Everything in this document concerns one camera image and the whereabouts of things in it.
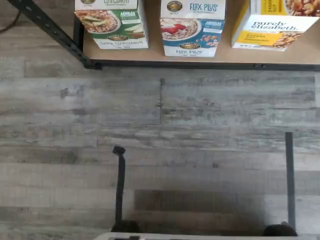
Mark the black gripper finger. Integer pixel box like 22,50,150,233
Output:
111,145,142,233
262,131,298,237

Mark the blue flax plus oatmeal box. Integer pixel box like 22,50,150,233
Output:
159,0,227,58

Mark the yellow purely elizabeth box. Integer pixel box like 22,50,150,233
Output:
231,0,320,53

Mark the green apple cinnamon oatmeal box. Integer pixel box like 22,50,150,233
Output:
74,0,150,50

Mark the black metal shelf rack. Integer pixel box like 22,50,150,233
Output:
6,0,320,71

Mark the dark floor cable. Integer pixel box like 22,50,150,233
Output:
0,8,23,34

